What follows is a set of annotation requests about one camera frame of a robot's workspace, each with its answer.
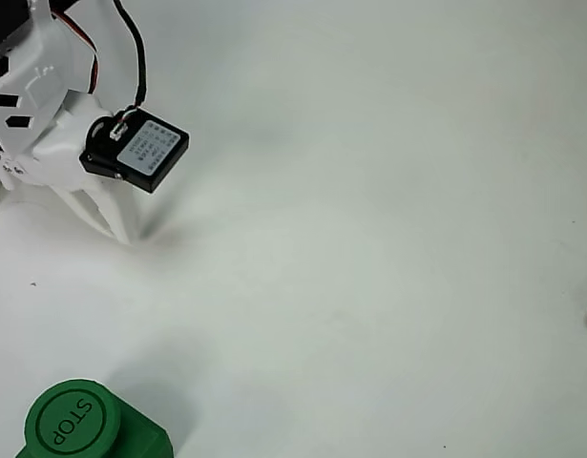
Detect black camera module with label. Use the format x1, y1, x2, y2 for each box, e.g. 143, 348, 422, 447
78, 107, 190, 195

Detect red white black servo cable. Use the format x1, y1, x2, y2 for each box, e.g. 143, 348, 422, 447
52, 0, 103, 96

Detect black camera cable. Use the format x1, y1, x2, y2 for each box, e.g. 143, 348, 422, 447
112, 0, 148, 112

